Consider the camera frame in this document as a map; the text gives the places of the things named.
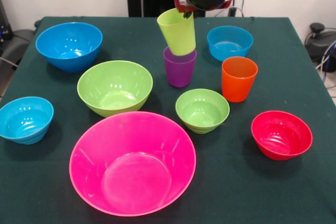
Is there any lime green cup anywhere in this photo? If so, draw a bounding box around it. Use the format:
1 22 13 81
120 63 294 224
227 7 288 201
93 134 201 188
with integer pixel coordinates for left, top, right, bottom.
157 8 196 56

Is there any medium blue bowl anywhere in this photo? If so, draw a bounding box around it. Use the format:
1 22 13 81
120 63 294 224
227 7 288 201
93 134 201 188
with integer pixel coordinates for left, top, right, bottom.
206 25 254 62

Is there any purple cup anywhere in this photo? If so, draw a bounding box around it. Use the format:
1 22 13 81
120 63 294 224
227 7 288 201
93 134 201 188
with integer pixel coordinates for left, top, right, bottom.
163 47 197 88

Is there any orange cup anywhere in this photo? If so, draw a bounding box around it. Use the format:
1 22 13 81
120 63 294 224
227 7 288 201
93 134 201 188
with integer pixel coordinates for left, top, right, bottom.
221 56 259 103

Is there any small green bowl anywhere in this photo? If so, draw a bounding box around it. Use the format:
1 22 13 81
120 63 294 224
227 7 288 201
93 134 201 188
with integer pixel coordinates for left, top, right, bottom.
175 88 230 134

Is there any large green bowl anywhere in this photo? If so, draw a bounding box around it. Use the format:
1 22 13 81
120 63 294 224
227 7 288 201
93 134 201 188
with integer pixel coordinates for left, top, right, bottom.
77 60 154 118

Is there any large blue bowl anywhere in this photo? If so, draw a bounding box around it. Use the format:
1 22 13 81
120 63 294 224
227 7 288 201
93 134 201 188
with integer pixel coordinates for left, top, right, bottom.
35 22 103 73

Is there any black wheel base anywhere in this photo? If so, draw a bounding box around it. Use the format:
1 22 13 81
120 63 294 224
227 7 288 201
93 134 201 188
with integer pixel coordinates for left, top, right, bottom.
306 23 336 72
0 19 43 78

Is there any small red-pink bowl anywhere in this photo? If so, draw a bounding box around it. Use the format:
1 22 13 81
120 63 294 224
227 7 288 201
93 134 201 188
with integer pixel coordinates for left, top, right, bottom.
250 110 313 161

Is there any large pink bowl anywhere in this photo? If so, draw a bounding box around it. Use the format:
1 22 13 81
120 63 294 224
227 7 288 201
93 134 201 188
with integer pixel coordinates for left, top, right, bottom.
69 111 197 217

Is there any dark green table cloth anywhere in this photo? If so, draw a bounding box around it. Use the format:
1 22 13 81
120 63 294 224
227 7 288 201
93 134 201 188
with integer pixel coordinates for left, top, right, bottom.
0 16 336 224

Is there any small light blue bowl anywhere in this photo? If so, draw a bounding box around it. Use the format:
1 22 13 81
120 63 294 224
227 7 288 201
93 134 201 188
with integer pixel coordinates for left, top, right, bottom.
0 96 55 145

